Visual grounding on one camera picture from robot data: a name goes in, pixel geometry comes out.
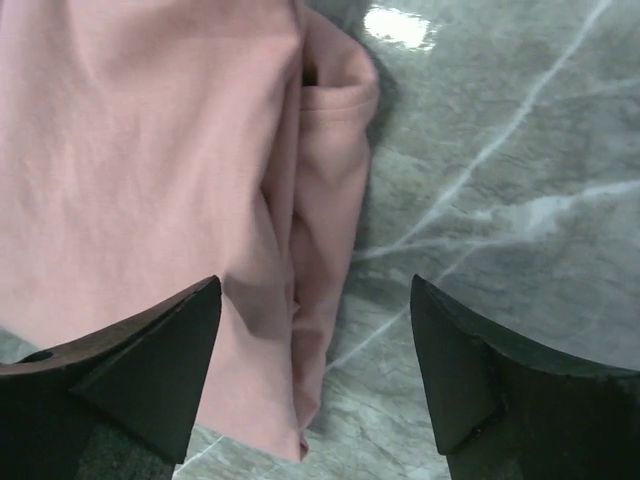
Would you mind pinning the pink t shirt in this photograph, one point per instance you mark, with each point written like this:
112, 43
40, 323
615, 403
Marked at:
146, 145

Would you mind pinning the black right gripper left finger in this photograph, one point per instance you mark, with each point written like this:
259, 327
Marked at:
119, 403

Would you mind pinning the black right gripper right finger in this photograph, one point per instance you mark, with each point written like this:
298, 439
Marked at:
503, 406

